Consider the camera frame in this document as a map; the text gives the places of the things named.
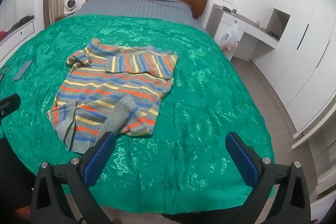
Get striped knit sweater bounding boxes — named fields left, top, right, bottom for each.
left=47, top=39, right=178, bottom=154

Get black clothes on cabinet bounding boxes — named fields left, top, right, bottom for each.
left=10, top=15, right=34, bottom=32

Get smartphone on bed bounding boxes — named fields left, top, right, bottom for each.
left=13, top=60, right=33, bottom=81

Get white low cabinet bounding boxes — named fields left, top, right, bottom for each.
left=1, top=19, right=35, bottom=61

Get red item on cabinet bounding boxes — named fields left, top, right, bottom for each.
left=0, top=31, right=8, bottom=40

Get green floral bedspread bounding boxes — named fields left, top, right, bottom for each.
left=1, top=15, right=274, bottom=214

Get white small fan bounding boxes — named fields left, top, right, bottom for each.
left=64, top=0, right=76, bottom=15

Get white wardrobe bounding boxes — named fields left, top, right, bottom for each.
left=252, top=0, right=335, bottom=135

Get white plastic bag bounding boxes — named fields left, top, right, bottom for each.
left=219, top=21, right=239, bottom=52

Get white desk with drawers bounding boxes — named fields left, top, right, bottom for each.
left=206, top=4, right=278, bottom=61

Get grey striped bed sheet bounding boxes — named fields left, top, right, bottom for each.
left=74, top=0, right=205, bottom=31

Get water bottle on desk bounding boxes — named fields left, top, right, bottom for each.
left=232, top=4, right=238, bottom=13

